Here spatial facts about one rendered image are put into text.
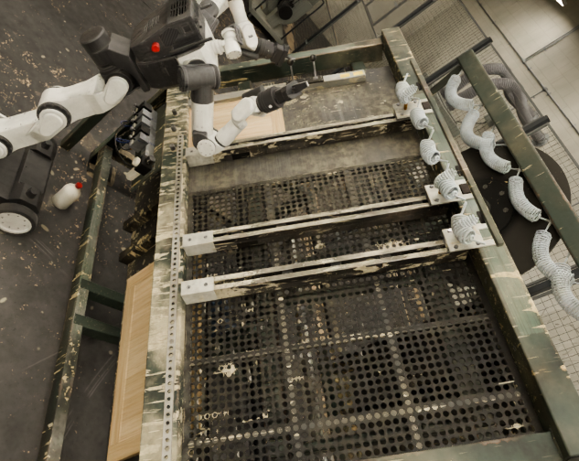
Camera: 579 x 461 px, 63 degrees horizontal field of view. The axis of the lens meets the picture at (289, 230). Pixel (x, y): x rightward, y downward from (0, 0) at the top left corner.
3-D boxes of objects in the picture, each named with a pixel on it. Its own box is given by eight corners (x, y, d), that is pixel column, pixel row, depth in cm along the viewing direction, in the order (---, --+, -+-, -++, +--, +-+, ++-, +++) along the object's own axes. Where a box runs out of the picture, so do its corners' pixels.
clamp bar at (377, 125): (189, 155, 233) (174, 117, 214) (430, 115, 230) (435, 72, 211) (189, 170, 227) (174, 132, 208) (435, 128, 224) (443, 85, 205)
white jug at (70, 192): (53, 192, 269) (72, 174, 260) (69, 199, 276) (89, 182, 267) (49, 205, 263) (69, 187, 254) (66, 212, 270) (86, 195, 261)
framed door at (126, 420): (131, 280, 250) (127, 279, 249) (202, 232, 226) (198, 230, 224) (111, 466, 195) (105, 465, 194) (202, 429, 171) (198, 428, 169)
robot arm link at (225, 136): (241, 134, 194) (213, 163, 204) (246, 123, 202) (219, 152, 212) (221, 116, 190) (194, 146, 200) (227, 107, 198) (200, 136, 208)
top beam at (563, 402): (380, 45, 270) (380, 28, 262) (397, 42, 270) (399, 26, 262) (558, 466, 135) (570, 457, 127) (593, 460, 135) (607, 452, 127)
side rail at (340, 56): (194, 87, 278) (188, 70, 269) (380, 55, 275) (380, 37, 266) (193, 93, 274) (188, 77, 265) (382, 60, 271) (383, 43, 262)
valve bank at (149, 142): (117, 112, 256) (144, 85, 245) (139, 126, 265) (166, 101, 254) (105, 177, 225) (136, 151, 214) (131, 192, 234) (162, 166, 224)
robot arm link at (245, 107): (253, 106, 184) (232, 129, 191) (267, 109, 192) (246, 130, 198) (245, 93, 186) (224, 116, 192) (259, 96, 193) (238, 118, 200)
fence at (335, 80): (190, 105, 258) (187, 99, 255) (363, 75, 255) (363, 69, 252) (190, 111, 255) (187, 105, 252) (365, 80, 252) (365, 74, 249)
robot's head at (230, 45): (219, 55, 197) (239, 48, 195) (213, 33, 198) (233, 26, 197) (224, 62, 203) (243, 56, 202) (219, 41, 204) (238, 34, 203)
